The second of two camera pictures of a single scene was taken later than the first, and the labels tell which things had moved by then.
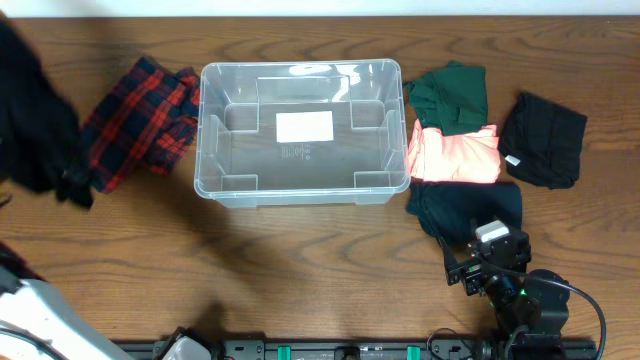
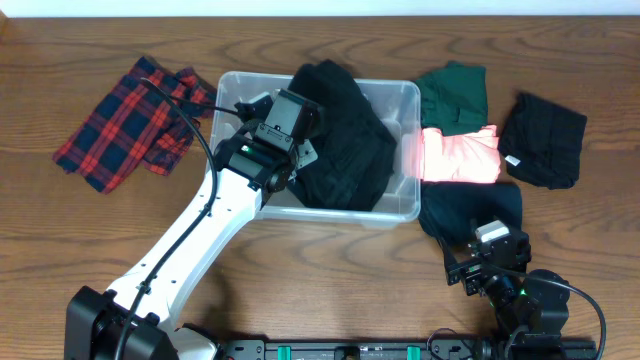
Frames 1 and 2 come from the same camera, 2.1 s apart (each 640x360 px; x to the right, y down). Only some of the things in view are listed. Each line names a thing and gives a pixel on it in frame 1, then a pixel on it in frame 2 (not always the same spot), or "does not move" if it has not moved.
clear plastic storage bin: x=302 y=133 → x=398 y=103
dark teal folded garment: x=446 y=207 does not move
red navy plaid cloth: x=149 y=120 does not move
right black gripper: x=473 y=270 does not move
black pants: x=40 y=131 → x=355 y=152
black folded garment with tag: x=542 y=144 does not move
